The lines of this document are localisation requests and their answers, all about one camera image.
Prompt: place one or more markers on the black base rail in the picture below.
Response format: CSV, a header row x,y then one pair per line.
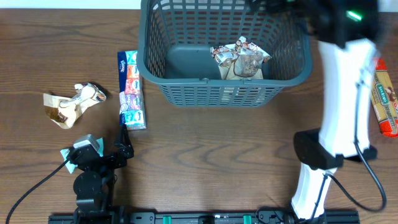
x,y
260,217

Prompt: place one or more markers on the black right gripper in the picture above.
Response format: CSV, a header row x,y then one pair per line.
x,y
272,4

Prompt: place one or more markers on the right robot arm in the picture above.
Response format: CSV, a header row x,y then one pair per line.
x,y
347,32

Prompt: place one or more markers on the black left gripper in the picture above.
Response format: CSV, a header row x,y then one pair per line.
x,y
125,150

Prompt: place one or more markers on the grey plastic basket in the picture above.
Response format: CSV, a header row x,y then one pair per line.
x,y
175,38

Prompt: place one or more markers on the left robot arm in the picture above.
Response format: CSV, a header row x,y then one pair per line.
x,y
94,187

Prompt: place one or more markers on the teal snack packet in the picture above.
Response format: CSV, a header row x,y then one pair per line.
x,y
74,158

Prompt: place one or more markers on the colourful Kleenex tissue pack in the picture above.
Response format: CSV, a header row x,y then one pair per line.
x,y
131,97

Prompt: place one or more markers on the orange San Remo pasta pack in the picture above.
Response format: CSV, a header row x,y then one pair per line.
x,y
384,100

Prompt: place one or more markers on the beige nut snack bag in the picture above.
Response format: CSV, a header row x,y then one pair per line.
x,y
224,55

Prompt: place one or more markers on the beige brown rice bag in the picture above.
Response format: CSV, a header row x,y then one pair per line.
x,y
65,111

